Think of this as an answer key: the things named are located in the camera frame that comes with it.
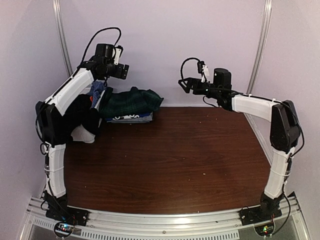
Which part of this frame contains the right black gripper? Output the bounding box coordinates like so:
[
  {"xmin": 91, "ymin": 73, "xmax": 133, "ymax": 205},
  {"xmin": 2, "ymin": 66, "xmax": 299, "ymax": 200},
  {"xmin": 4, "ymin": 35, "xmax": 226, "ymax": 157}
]
[{"xmin": 179, "ymin": 77, "xmax": 222, "ymax": 99}]

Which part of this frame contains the dark green plaid shirt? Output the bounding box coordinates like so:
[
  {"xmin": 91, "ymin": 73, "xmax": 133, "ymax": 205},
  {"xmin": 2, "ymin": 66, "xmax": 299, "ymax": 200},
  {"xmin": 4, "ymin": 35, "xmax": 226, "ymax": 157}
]
[{"xmin": 98, "ymin": 86, "xmax": 164, "ymax": 118}]

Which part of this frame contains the blue t-shirt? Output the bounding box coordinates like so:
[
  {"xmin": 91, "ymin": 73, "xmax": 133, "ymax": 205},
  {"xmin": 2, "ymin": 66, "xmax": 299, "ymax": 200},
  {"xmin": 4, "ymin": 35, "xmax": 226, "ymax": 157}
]
[{"xmin": 106, "ymin": 112, "xmax": 152, "ymax": 123}]

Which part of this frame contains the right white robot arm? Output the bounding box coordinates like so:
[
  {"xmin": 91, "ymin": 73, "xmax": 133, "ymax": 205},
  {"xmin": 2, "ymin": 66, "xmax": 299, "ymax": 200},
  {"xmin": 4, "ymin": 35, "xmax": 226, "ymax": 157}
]
[{"xmin": 178, "ymin": 68, "xmax": 303, "ymax": 221}]

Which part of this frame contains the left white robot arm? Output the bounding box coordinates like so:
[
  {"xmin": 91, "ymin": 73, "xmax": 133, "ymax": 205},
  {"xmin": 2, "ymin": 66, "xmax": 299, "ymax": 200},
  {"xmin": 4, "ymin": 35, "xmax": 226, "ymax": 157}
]
[{"xmin": 35, "ymin": 43, "xmax": 129, "ymax": 222}]

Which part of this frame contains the white plastic laundry bin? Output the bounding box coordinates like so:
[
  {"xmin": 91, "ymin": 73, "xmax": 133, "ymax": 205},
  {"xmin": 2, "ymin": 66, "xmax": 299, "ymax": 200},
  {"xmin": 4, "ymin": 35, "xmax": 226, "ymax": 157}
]
[{"xmin": 71, "ymin": 98, "xmax": 102, "ymax": 144}]

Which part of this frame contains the blue checkered garment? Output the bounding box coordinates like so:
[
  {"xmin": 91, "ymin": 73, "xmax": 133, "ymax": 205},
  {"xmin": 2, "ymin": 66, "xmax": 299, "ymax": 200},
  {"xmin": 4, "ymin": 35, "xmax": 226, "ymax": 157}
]
[{"xmin": 87, "ymin": 81, "xmax": 114, "ymax": 108}]

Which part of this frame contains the folded grey button shirt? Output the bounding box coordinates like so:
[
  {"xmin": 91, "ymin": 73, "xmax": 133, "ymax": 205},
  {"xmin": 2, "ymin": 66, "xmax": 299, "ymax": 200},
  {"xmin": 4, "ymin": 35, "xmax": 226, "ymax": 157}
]
[{"xmin": 106, "ymin": 112, "xmax": 154, "ymax": 124}]

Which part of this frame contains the black garment in bin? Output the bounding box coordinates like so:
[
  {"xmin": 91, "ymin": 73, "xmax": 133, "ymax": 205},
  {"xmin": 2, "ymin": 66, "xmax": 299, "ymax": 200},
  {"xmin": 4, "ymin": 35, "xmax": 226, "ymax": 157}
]
[{"xmin": 62, "ymin": 94, "xmax": 100, "ymax": 135}]

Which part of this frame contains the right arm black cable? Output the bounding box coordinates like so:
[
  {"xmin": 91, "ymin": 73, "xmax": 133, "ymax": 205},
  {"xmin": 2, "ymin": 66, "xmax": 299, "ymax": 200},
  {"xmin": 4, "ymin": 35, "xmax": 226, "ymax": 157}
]
[{"xmin": 180, "ymin": 57, "xmax": 202, "ymax": 81}]

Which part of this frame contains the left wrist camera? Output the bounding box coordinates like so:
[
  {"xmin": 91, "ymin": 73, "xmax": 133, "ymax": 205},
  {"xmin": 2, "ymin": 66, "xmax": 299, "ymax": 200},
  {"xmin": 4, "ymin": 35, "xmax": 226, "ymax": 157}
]
[{"xmin": 113, "ymin": 45, "xmax": 124, "ymax": 65}]

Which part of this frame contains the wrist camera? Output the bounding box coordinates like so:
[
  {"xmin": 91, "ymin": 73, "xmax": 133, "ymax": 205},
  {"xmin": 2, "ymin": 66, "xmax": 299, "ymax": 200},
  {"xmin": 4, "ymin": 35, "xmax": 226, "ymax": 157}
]
[
  {"xmin": 113, "ymin": 45, "xmax": 124, "ymax": 65},
  {"xmin": 197, "ymin": 61, "xmax": 210, "ymax": 83}
]

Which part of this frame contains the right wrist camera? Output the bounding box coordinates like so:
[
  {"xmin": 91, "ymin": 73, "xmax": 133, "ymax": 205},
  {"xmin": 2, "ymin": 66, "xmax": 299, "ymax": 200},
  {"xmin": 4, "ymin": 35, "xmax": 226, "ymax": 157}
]
[{"xmin": 197, "ymin": 61, "xmax": 210, "ymax": 83}]

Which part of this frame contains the left aluminium frame post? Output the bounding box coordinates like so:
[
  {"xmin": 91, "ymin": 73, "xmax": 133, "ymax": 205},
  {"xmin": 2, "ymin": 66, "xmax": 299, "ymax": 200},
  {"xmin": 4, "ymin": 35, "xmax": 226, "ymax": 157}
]
[{"xmin": 52, "ymin": 0, "xmax": 73, "ymax": 76}]

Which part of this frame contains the aluminium frame post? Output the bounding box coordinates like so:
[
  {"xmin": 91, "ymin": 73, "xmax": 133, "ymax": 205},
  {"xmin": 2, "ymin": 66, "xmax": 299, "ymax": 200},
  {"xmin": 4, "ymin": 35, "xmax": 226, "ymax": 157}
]
[
  {"xmin": 246, "ymin": 0, "xmax": 273, "ymax": 94},
  {"xmin": 52, "ymin": 0, "xmax": 73, "ymax": 76}
]

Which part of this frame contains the right aluminium frame post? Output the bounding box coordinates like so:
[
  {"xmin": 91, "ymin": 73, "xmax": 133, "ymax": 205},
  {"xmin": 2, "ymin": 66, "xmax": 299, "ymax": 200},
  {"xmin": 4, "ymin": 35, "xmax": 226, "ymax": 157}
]
[{"xmin": 246, "ymin": 0, "xmax": 273, "ymax": 94}]

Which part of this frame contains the front aluminium rail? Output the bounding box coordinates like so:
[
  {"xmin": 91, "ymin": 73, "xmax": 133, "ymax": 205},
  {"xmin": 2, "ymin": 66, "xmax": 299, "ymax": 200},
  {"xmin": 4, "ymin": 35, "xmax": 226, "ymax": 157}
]
[{"xmin": 17, "ymin": 196, "xmax": 311, "ymax": 240}]

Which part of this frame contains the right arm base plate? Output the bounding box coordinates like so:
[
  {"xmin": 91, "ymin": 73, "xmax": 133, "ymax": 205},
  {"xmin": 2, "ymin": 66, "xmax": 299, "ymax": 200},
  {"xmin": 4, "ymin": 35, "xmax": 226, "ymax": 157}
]
[{"xmin": 238, "ymin": 206, "xmax": 282, "ymax": 226}]

